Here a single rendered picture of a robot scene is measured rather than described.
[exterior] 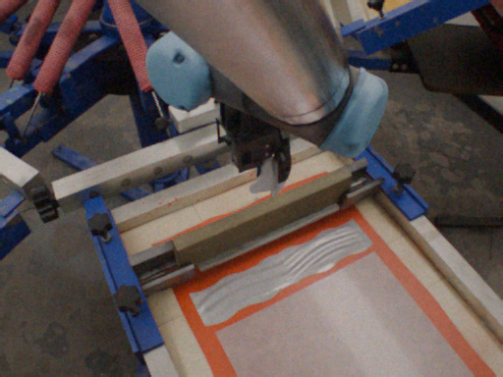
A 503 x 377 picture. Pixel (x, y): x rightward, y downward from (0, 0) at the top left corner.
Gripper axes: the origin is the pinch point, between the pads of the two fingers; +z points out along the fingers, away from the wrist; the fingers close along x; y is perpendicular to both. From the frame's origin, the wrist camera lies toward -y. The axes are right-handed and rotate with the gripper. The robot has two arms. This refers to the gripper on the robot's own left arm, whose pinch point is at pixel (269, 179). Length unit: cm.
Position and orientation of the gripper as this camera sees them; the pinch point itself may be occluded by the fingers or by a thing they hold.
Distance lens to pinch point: 70.6
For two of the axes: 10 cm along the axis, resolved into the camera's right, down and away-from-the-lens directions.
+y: -8.8, 3.6, -3.0
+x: 4.7, 6.7, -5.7
